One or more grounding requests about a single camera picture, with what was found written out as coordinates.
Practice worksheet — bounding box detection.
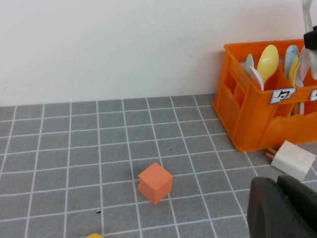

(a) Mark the grey plastic fork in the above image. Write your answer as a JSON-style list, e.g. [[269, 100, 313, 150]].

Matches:
[[295, 71, 305, 88]]

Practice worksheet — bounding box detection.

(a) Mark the white plastic spoon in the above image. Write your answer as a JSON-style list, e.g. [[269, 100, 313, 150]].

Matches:
[[249, 66, 265, 90]]

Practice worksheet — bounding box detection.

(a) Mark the yellow plastic spoon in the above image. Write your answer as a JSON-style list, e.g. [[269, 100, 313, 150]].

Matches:
[[257, 44, 280, 90]]

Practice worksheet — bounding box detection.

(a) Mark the orange foam cube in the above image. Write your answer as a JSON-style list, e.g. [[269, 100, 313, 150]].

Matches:
[[137, 162, 174, 205]]

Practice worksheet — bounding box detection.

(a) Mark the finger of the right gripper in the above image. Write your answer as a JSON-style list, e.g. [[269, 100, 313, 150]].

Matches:
[[303, 25, 317, 50]]

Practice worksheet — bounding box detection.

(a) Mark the pale pink plastic cutlery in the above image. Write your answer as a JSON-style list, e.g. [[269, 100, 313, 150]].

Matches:
[[311, 49, 317, 80]]

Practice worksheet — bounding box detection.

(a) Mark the light blue plastic cutlery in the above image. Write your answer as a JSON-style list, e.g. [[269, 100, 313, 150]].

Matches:
[[284, 45, 300, 77]]

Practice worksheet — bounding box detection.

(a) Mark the white plastic fork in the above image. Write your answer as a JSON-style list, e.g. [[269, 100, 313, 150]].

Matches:
[[299, 0, 315, 81]]

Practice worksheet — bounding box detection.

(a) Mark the yellow plastic fork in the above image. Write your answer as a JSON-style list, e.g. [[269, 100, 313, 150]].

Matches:
[[288, 56, 301, 86]]

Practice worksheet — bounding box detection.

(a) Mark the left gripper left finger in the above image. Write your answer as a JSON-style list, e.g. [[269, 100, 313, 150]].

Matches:
[[247, 176, 317, 238]]

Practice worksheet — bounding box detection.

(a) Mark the grey checked table mat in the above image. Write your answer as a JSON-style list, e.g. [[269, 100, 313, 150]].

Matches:
[[0, 95, 317, 238]]

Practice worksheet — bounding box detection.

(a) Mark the orange plastic cutlery holder crate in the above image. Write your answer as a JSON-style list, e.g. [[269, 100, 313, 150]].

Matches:
[[212, 39, 317, 152]]

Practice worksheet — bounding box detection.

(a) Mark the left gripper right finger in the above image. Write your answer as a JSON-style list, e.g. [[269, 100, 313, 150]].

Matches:
[[278, 176, 317, 231]]

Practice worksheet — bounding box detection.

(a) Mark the white rectangular block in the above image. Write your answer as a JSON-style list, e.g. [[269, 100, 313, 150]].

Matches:
[[270, 140, 317, 182]]

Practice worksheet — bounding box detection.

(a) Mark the mint green plastic spoon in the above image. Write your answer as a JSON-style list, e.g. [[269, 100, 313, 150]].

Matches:
[[245, 53, 255, 75]]

